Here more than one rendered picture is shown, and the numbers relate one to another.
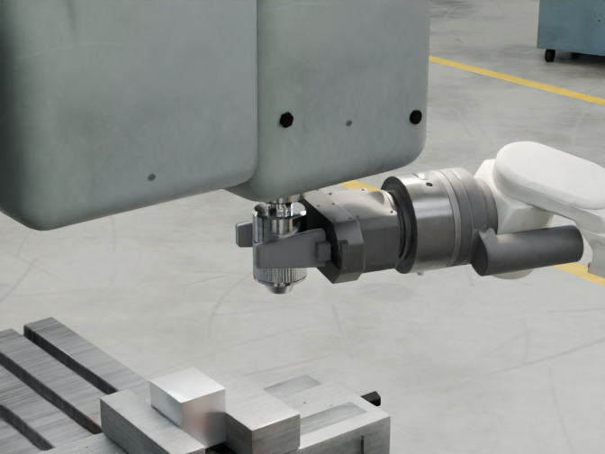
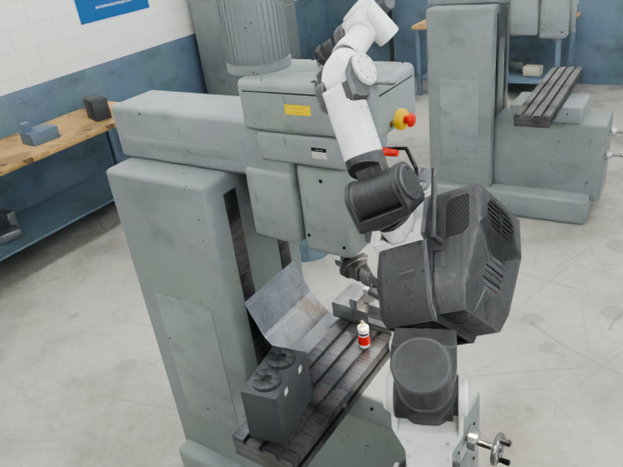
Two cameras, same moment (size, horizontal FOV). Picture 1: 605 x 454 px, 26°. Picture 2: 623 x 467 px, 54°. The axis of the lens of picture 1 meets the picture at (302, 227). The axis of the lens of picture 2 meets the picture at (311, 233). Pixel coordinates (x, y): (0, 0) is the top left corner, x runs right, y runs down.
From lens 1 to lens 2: 1.86 m
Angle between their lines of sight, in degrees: 68
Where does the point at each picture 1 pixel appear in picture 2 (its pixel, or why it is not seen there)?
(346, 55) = (323, 227)
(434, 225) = (362, 276)
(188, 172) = (282, 236)
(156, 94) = (273, 220)
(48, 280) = not seen: outside the picture
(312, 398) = not seen: hidden behind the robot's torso
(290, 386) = not seen: hidden behind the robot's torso
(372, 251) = (350, 274)
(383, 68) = (334, 233)
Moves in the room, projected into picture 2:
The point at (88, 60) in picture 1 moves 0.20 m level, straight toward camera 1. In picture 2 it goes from (260, 209) to (204, 228)
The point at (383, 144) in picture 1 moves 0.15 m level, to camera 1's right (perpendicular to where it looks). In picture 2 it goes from (336, 250) to (353, 272)
